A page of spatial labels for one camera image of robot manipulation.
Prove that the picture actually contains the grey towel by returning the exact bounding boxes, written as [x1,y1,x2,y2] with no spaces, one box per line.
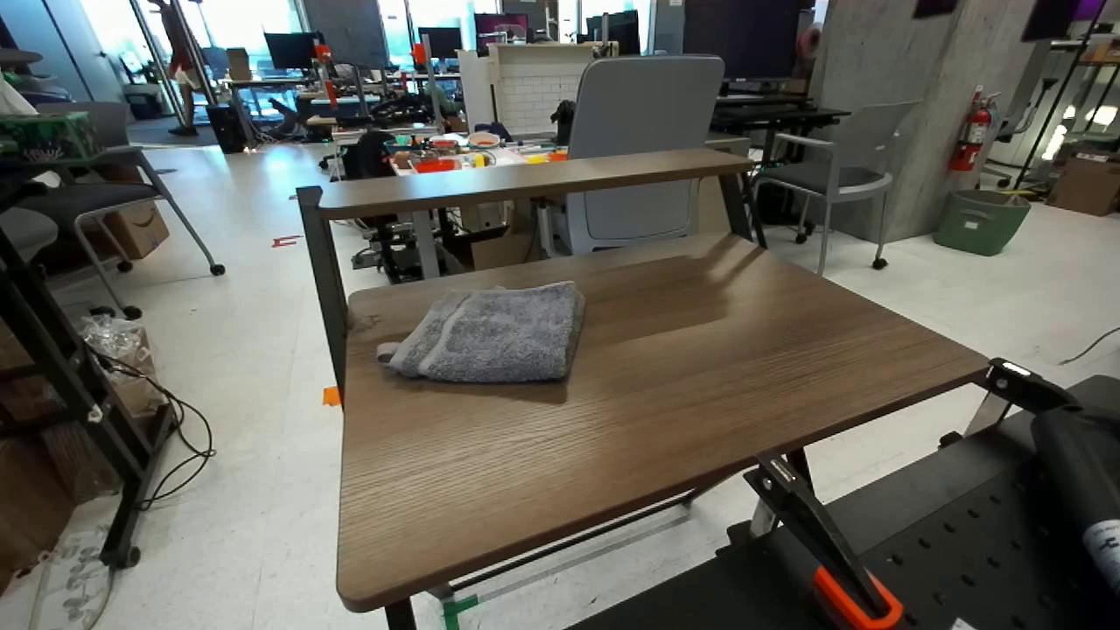
[375,276,589,389]

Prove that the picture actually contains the open cardboard box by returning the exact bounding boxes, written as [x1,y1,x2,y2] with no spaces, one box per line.
[462,225,544,272]

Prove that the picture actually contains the raised wooden shelf board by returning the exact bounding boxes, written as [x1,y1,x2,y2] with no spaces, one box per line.
[313,145,755,225]

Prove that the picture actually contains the grey office chair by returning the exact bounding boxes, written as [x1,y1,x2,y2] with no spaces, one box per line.
[545,53,728,258]

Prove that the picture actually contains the white partition board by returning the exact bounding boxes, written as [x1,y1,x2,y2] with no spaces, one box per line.
[487,41,603,141]

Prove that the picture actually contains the black backpack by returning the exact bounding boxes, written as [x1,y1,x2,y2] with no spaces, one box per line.
[344,126,403,186]

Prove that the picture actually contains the black office desk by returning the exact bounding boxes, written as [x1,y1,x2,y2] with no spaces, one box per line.
[710,92,852,141]

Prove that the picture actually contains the black computer monitor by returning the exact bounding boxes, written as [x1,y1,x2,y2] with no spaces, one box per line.
[468,11,536,55]
[259,29,326,71]
[417,25,466,63]

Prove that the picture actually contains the grey armchair metal legs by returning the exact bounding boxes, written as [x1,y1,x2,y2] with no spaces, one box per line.
[748,101,920,272]

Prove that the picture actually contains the large dark display screen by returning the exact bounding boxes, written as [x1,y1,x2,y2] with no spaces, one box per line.
[679,0,820,80]

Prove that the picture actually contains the black trash bin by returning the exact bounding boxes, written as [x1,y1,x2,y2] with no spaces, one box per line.
[206,101,252,159]

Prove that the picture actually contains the green plastic bin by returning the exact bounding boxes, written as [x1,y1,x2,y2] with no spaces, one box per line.
[931,186,1037,258]

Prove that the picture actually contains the small cardboard box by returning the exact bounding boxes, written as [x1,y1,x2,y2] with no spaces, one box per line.
[98,203,175,262]

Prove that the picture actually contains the clear plastic bag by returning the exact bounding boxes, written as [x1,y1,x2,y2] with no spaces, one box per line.
[75,313,169,424]

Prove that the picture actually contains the red fire extinguisher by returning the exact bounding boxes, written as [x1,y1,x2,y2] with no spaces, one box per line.
[948,85,1000,180]

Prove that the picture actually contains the black perforated mounting board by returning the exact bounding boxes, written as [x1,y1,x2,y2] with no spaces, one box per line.
[566,370,1120,630]

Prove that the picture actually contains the black rolling side table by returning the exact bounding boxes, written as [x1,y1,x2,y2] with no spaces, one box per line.
[0,145,229,283]

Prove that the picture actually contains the black metal rack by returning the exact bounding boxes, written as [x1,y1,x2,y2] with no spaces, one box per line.
[0,225,185,575]

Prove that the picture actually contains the black cylindrical device white label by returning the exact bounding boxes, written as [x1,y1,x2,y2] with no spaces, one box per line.
[1029,404,1120,598]

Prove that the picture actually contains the brown cardboard box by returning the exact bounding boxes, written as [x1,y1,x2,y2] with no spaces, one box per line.
[1048,155,1120,222]

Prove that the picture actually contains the black metal table frame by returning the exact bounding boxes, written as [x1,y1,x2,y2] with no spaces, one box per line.
[294,165,820,630]

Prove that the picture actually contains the black clamp orange handle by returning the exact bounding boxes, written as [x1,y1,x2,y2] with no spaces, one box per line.
[741,451,908,630]
[964,355,1083,440]

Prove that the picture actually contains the black floor cables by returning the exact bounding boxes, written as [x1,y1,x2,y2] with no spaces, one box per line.
[136,370,221,511]

